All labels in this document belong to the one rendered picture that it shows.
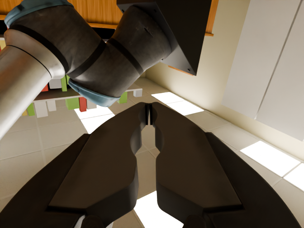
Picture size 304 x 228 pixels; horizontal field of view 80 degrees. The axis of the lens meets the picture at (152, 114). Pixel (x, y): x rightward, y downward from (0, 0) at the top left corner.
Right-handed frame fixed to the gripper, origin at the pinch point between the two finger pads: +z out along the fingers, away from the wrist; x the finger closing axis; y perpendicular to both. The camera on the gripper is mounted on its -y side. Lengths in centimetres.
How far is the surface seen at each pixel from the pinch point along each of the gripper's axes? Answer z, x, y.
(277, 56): 224, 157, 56
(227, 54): 332, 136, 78
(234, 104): 246, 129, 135
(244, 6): 332, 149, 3
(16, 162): 139, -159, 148
